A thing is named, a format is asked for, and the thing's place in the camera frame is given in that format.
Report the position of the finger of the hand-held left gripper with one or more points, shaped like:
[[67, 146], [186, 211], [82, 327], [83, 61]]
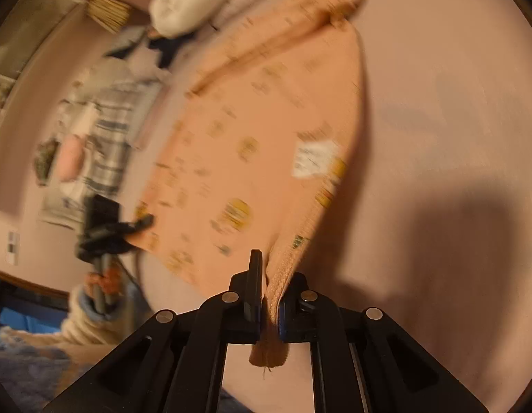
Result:
[[139, 226]]

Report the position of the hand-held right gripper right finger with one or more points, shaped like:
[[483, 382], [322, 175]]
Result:
[[291, 309]]

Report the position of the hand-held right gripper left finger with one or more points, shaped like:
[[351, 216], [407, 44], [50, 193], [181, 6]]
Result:
[[248, 301]]

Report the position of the peach printed small garment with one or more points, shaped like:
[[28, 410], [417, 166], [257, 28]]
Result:
[[266, 146]]

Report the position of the person's left hand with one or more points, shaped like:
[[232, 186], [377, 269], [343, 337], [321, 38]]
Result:
[[106, 282]]

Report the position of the pink crumpled garment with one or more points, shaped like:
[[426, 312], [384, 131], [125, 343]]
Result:
[[71, 159]]

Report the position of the floral patterned cloth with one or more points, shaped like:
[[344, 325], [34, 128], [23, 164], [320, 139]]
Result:
[[45, 159]]

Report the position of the plaid pillow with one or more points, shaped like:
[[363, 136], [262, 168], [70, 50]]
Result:
[[115, 137]]

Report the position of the person's fuzzy blue clothing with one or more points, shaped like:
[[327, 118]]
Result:
[[20, 361]]

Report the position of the dark navy cloth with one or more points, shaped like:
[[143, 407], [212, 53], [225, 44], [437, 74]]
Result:
[[156, 47]]

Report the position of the straw fringe decoration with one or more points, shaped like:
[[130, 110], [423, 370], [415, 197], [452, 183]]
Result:
[[108, 10]]

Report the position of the white goose plush toy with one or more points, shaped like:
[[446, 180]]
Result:
[[184, 0]]

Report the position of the curved wall shelf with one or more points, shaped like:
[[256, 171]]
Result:
[[29, 26]]

